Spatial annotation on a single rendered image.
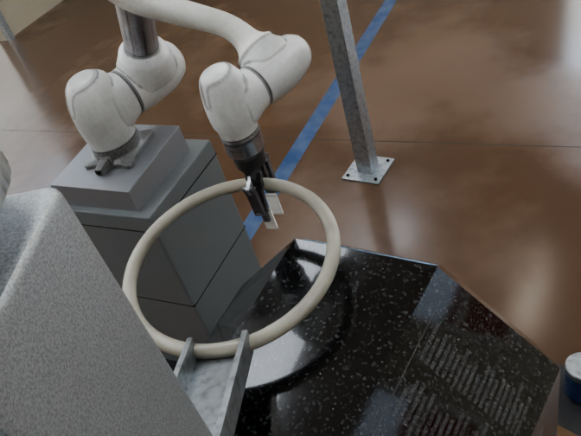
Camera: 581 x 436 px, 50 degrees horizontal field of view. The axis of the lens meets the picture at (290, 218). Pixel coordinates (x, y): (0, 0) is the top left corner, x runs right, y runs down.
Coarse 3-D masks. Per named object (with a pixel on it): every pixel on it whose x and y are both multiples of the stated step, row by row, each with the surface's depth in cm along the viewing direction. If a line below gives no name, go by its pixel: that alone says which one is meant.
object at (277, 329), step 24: (216, 192) 149; (288, 192) 143; (312, 192) 140; (168, 216) 146; (144, 240) 142; (336, 240) 128; (336, 264) 125; (312, 288) 121; (288, 312) 118; (264, 336) 116
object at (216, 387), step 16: (240, 336) 115; (192, 352) 117; (240, 352) 110; (176, 368) 110; (192, 368) 115; (208, 368) 116; (224, 368) 114; (240, 368) 108; (192, 384) 112; (208, 384) 111; (224, 384) 110; (240, 384) 106; (192, 400) 108; (208, 400) 107; (224, 400) 99; (240, 400) 105; (208, 416) 103; (224, 416) 96; (224, 432) 94
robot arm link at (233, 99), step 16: (224, 64) 128; (208, 80) 126; (224, 80) 125; (240, 80) 127; (256, 80) 131; (208, 96) 127; (224, 96) 126; (240, 96) 128; (256, 96) 131; (208, 112) 130; (224, 112) 128; (240, 112) 129; (256, 112) 132; (224, 128) 131; (240, 128) 131; (256, 128) 135
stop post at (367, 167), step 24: (336, 0) 246; (336, 24) 253; (336, 48) 261; (336, 72) 270; (360, 72) 273; (360, 96) 277; (360, 120) 282; (360, 144) 292; (360, 168) 302; (384, 168) 302
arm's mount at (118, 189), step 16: (144, 128) 204; (160, 128) 201; (176, 128) 199; (160, 144) 194; (176, 144) 199; (80, 160) 200; (144, 160) 190; (160, 160) 192; (176, 160) 200; (64, 176) 195; (80, 176) 193; (96, 176) 191; (112, 176) 188; (128, 176) 186; (144, 176) 187; (160, 176) 193; (64, 192) 194; (80, 192) 190; (96, 192) 187; (112, 192) 184; (128, 192) 181; (144, 192) 187; (112, 208) 190; (128, 208) 186
